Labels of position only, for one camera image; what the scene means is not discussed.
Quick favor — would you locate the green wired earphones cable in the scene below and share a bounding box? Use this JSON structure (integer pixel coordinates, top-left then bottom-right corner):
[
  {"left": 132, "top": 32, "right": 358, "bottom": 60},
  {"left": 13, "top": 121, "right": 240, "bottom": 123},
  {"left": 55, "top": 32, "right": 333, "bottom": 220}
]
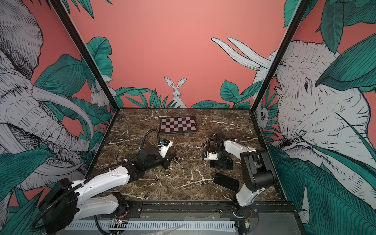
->
[{"left": 111, "top": 135, "right": 215, "bottom": 200}]

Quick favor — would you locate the right black corner post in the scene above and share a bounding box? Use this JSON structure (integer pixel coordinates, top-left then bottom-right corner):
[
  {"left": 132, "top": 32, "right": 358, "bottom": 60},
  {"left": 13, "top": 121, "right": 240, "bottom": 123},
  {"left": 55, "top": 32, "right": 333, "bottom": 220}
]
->
[{"left": 250, "top": 0, "right": 310, "bottom": 114}]

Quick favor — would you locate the chessboard brown and pink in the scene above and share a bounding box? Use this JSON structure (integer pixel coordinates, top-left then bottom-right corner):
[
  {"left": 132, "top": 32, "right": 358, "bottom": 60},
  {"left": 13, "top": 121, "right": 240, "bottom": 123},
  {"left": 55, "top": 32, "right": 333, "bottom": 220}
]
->
[{"left": 159, "top": 116, "right": 198, "bottom": 134}]

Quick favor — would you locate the black front rail frame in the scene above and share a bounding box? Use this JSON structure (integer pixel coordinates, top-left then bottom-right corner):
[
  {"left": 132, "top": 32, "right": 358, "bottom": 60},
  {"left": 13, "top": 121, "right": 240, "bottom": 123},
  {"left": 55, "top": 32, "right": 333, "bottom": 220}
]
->
[{"left": 55, "top": 200, "right": 297, "bottom": 219}]

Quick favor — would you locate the left black corner post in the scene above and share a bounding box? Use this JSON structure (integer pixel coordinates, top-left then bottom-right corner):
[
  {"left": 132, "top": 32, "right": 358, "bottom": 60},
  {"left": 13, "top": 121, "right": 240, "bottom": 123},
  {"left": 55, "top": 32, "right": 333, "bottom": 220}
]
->
[{"left": 50, "top": 0, "right": 119, "bottom": 112}]

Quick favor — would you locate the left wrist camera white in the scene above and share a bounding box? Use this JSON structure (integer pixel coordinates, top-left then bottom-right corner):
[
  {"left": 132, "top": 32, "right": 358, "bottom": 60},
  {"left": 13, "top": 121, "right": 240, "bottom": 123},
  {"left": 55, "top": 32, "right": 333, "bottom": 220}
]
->
[{"left": 158, "top": 139, "right": 173, "bottom": 158}]

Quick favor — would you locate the white slotted cable duct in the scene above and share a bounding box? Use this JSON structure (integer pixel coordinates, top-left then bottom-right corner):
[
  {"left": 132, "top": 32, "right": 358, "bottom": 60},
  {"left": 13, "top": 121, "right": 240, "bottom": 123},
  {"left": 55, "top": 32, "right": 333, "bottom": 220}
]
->
[{"left": 64, "top": 220, "right": 237, "bottom": 232}]

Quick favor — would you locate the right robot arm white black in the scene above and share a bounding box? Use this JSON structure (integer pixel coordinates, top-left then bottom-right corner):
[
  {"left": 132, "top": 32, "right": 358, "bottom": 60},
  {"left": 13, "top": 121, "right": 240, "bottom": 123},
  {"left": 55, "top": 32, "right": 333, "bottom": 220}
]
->
[{"left": 202, "top": 132, "right": 277, "bottom": 219}]

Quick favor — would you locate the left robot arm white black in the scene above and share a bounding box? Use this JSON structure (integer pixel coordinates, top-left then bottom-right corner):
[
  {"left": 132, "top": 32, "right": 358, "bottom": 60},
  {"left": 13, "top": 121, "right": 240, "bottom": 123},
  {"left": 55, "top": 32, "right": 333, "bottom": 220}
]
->
[{"left": 29, "top": 139, "right": 176, "bottom": 234}]

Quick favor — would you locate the black corner post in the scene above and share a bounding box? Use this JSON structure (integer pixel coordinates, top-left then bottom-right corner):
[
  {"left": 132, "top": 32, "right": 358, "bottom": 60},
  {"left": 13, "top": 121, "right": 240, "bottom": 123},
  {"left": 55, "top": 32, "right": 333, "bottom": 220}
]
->
[
  {"left": 50, "top": 0, "right": 119, "bottom": 112},
  {"left": 250, "top": 0, "right": 310, "bottom": 114}
]

